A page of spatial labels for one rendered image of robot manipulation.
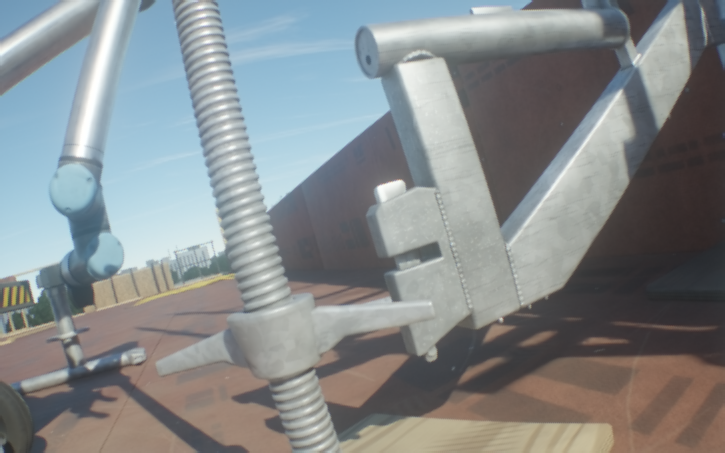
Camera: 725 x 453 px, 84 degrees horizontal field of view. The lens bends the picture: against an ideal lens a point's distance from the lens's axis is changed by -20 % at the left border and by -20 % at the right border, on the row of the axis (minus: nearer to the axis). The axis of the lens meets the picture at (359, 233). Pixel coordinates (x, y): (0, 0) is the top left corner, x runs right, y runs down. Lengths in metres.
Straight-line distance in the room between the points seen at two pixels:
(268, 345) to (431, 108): 0.23
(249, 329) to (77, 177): 0.64
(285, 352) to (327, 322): 0.04
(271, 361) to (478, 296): 0.18
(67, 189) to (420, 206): 0.68
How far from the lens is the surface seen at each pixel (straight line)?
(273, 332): 0.34
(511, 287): 0.43
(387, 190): 0.40
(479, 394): 0.65
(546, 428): 0.48
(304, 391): 0.37
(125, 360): 1.79
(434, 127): 0.41
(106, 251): 1.05
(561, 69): 1.32
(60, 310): 1.33
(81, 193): 0.93
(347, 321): 0.35
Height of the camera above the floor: 0.25
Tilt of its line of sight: 1 degrees down
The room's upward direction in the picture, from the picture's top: 16 degrees counter-clockwise
